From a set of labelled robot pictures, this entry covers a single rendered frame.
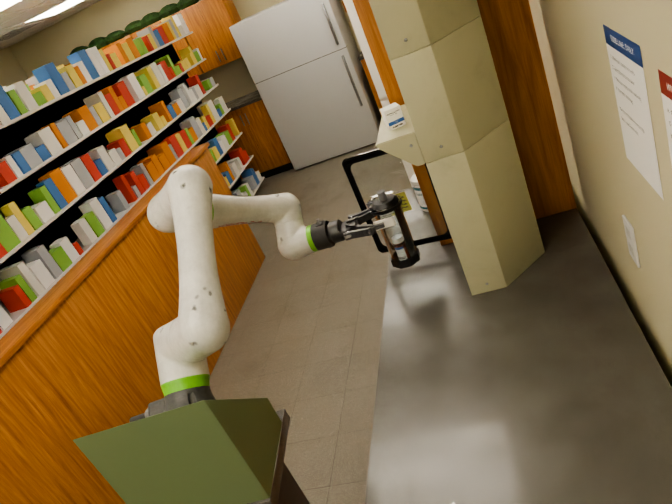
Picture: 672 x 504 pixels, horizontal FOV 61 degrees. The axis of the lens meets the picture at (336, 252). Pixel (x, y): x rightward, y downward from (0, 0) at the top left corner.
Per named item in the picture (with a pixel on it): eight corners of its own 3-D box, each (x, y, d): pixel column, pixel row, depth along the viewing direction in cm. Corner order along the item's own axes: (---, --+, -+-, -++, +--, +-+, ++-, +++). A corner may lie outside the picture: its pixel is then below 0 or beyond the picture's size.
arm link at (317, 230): (324, 244, 199) (320, 257, 192) (310, 215, 194) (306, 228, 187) (340, 239, 198) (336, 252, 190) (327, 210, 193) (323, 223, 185)
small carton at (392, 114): (401, 120, 169) (394, 102, 167) (406, 124, 165) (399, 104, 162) (386, 127, 169) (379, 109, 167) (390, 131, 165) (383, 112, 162)
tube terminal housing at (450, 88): (535, 226, 200) (475, 6, 167) (553, 275, 172) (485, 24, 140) (465, 245, 208) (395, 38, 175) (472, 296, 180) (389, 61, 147)
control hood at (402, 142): (425, 127, 188) (415, 99, 183) (425, 164, 160) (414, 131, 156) (392, 139, 191) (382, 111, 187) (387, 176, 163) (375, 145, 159)
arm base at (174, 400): (117, 434, 149) (114, 411, 151) (156, 428, 163) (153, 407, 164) (196, 409, 141) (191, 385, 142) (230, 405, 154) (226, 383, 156)
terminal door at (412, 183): (457, 237, 205) (422, 136, 188) (379, 253, 217) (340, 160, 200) (457, 236, 205) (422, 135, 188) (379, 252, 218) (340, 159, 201)
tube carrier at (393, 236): (420, 245, 196) (401, 191, 186) (420, 261, 186) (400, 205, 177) (391, 253, 199) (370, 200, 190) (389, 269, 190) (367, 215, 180)
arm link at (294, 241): (289, 264, 202) (276, 262, 191) (281, 230, 204) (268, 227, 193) (325, 254, 198) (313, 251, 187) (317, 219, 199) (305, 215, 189)
